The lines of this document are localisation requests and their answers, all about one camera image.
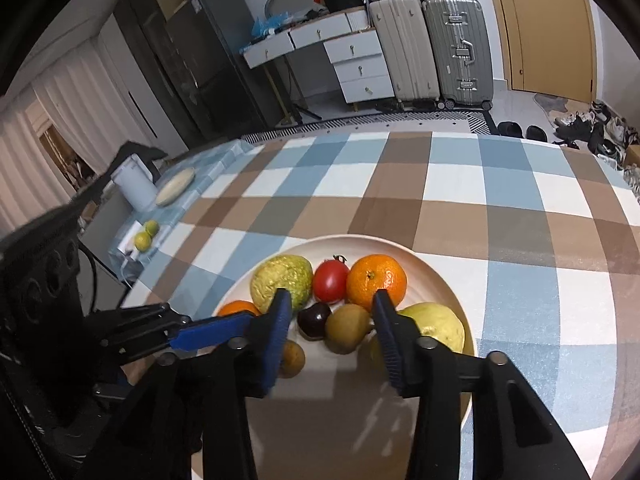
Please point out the orange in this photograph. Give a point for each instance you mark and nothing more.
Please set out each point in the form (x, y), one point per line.
(375, 280)
(237, 306)

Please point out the beige suitcase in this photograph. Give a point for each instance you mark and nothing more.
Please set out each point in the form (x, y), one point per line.
(405, 50)

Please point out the black chair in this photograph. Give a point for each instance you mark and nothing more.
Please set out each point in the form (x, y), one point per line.
(145, 150)

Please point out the pile of sneakers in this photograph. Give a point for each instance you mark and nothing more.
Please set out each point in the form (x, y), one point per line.
(585, 127)

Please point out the grey doormat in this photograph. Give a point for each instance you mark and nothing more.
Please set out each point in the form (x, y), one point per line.
(550, 102)

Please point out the small yellow fruit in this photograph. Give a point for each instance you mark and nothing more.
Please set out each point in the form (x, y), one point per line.
(143, 241)

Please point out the brown blue checked tablecloth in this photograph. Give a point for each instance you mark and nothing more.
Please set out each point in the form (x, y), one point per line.
(450, 210)

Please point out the white drawer cabinet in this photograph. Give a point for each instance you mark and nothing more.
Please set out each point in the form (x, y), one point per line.
(360, 67)

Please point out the dark wardrobe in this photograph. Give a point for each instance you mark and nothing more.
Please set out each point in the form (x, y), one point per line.
(150, 45)

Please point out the small green fruit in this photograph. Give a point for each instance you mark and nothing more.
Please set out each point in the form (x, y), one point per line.
(152, 228)

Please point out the dark grey fridge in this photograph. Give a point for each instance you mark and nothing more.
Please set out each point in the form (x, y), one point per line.
(220, 50)

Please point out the white curtain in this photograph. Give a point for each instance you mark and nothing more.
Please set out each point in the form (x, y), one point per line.
(75, 95)

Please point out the dark plum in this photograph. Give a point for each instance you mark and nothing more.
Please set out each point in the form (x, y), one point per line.
(312, 321)

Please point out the wooden door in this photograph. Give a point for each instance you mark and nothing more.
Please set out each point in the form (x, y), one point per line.
(545, 25)

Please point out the white kettle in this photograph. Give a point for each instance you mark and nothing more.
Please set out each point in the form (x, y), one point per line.
(135, 187)

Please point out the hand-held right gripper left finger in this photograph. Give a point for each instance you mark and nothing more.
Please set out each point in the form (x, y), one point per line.
(277, 340)

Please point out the large cream plate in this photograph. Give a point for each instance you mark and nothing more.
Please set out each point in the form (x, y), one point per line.
(320, 425)

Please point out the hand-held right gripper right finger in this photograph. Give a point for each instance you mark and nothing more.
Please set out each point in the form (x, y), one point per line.
(387, 345)

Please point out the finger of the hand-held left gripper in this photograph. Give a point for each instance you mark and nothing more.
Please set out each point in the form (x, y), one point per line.
(210, 332)

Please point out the wrinkled yellow-green guava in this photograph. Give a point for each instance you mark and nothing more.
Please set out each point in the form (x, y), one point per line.
(280, 277)

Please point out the black slipper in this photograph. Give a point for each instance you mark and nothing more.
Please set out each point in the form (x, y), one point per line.
(538, 132)
(510, 128)

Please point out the cardboard box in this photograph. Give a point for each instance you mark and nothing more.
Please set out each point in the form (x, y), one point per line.
(632, 156)

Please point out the small brown round fruit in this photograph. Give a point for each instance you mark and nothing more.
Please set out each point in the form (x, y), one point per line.
(295, 357)

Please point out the silver suitcase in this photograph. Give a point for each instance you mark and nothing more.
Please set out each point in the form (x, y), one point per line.
(457, 50)

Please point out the smooth yellow-green guava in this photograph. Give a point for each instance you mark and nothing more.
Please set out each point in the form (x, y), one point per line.
(435, 325)

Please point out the blue plastic bag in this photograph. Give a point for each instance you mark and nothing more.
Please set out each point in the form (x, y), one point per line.
(270, 25)

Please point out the small white device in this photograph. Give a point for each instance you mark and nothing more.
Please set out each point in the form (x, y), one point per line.
(129, 245)

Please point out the brown kiwi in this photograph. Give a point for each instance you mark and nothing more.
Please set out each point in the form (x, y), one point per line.
(347, 327)

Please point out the white desk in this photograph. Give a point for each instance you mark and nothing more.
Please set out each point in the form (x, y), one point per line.
(320, 30)

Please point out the small cream plate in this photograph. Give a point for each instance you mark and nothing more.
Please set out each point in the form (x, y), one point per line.
(175, 187)

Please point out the red tomato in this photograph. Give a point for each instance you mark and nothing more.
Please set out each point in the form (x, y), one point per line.
(330, 280)

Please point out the light blue checked cloth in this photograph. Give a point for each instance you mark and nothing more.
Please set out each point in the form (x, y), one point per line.
(210, 170)

